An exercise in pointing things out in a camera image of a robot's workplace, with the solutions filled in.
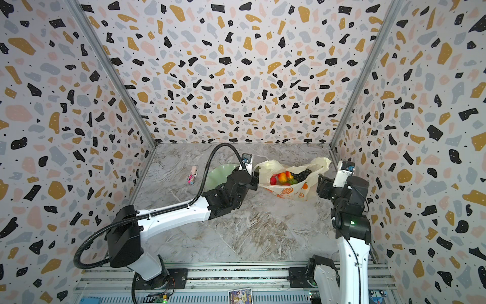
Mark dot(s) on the dark grape bunch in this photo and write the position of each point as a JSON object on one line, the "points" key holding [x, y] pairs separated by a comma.
{"points": [[302, 176]]}

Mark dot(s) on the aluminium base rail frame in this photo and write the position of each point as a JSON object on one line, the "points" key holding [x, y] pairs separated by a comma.
{"points": [[271, 282]]}

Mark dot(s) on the left aluminium corner post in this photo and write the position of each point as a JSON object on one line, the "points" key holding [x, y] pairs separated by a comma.
{"points": [[78, 14]]}

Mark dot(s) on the red yellow mango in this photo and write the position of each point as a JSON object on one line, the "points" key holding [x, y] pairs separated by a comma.
{"points": [[282, 179]]}

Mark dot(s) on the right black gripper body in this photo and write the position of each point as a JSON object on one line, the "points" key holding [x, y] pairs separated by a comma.
{"points": [[330, 192]]}

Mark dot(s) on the aluminium corner post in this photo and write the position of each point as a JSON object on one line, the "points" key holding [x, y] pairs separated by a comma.
{"points": [[78, 14], [382, 34]]}

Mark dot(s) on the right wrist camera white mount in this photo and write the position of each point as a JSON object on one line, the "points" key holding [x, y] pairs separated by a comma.
{"points": [[345, 169]]}

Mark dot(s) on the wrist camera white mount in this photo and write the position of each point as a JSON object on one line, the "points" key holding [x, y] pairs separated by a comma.
{"points": [[345, 169], [247, 160]]}

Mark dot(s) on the right aluminium corner post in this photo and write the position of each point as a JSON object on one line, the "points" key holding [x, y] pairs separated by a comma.
{"points": [[382, 34]]}

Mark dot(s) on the purple printed card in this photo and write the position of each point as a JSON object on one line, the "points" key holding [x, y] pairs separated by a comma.
{"points": [[241, 296]]}

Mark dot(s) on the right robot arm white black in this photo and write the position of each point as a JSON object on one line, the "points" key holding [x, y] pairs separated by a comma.
{"points": [[349, 282]]}

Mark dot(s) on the green scalloped plate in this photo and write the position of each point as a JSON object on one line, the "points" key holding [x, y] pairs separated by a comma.
{"points": [[219, 175]]}

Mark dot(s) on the yellow translucent plastic bag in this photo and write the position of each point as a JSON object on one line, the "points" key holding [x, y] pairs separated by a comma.
{"points": [[302, 191]]}

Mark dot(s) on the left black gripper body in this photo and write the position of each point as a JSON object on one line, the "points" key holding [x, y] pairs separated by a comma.
{"points": [[254, 183]]}

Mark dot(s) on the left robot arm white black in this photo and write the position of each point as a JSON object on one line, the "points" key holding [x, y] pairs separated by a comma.
{"points": [[133, 228]]}

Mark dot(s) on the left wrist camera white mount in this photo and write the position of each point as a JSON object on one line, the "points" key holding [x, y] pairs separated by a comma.
{"points": [[247, 160]]}

